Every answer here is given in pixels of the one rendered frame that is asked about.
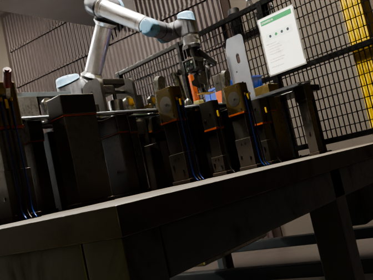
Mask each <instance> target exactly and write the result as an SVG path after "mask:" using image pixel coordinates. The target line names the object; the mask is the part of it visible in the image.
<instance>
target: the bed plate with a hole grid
mask: <svg viewBox="0 0 373 280"><path fill-rule="evenodd" d="M372 157H373V142H370V143H364V144H360V145H356V146H351V147H346V148H342V149H336V150H333V151H330V152H326V153H322V154H317V155H314V156H307V157H302V158H297V159H293V160H290V161H286V162H281V163H276V164H271V165H268V166H263V167H259V168H254V169H249V170H245V171H239V172H236V173H231V174H226V175H223V176H218V177H212V178H207V179H205V180H202V181H196V182H191V183H187V184H181V185H178V186H172V187H168V188H163V189H157V190H154V191H150V192H145V193H141V194H136V195H132V196H127V197H122V198H117V199H115V200H112V201H107V202H102V203H97V204H93V205H90V206H85V207H80V208H75V209H70V210H65V211H60V212H56V213H51V214H46V215H43V216H41V217H36V218H31V219H27V220H23V221H18V222H13V223H9V224H3V225H0V256H6V255H10V254H17V253H24V252H32V251H39V250H44V249H51V248H58V247H66V246H73V245H78V244H85V243H92V242H99V241H107V240H111V239H118V238H124V237H127V236H131V235H133V234H136V233H139V232H142V231H146V230H149V229H152V228H155V227H158V226H162V225H164V224H167V223H170V222H174V221H177V220H180V219H183V218H186V217H189V216H193V215H195V214H198V213H201V212H205V211H208V210H211V209H214V208H217V207H220V206H224V205H226V204H229V203H233V202H236V201H239V200H242V199H245V198H248V197H251V196H255V195H257V194H261V193H264V192H267V191H270V190H273V189H276V188H279V187H282V186H286V185H288V184H292V183H295V182H298V181H302V180H304V179H307V178H310V177H313V176H317V175H320V174H323V173H326V172H329V171H333V170H335V169H338V168H341V167H344V166H348V165H351V164H354V163H357V162H360V161H364V160H366V159H369V158H372Z"/></svg>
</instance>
